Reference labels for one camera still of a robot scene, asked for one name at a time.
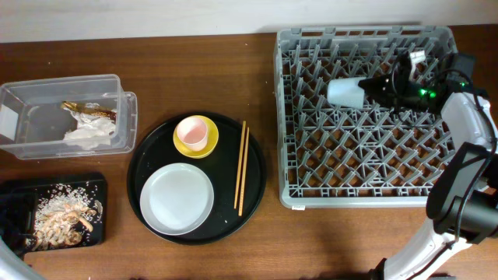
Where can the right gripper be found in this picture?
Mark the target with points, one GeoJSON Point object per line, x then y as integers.
{"type": "Point", "coordinates": [393, 87]}

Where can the blue cup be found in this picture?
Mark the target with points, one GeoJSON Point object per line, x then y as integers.
{"type": "Point", "coordinates": [346, 92]}

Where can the wooden chopstick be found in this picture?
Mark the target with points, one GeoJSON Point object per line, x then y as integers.
{"type": "Point", "coordinates": [244, 171]}
{"type": "Point", "coordinates": [239, 165]}

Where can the yellow bowl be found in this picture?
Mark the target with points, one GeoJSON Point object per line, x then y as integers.
{"type": "Point", "coordinates": [211, 144]}

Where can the pink cup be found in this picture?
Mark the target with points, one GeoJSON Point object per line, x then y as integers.
{"type": "Point", "coordinates": [193, 133]}

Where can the grey plate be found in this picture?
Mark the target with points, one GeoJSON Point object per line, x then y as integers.
{"type": "Point", "coordinates": [176, 199]}

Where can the brown snack wrapper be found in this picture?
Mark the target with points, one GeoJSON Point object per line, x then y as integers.
{"type": "Point", "coordinates": [83, 108]}

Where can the white tissue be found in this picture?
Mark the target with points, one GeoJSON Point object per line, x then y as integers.
{"type": "Point", "coordinates": [90, 131]}

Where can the food scraps and rice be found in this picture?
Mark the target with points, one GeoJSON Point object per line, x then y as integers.
{"type": "Point", "coordinates": [67, 215]}

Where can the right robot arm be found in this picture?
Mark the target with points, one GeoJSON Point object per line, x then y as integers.
{"type": "Point", "coordinates": [459, 213]}

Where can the grey dishwasher rack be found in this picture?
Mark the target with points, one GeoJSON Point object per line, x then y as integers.
{"type": "Point", "coordinates": [340, 157]}

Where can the clear plastic waste bin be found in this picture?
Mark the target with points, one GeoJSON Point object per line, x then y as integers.
{"type": "Point", "coordinates": [34, 125]}

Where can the small white table label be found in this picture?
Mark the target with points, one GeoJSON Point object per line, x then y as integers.
{"type": "Point", "coordinates": [298, 207]}

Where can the round black serving tray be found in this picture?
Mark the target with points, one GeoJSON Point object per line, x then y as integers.
{"type": "Point", "coordinates": [157, 150]}

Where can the black rectangular food tray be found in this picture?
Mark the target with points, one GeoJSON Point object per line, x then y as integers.
{"type": "Point", "coordinates": [36, 185]}

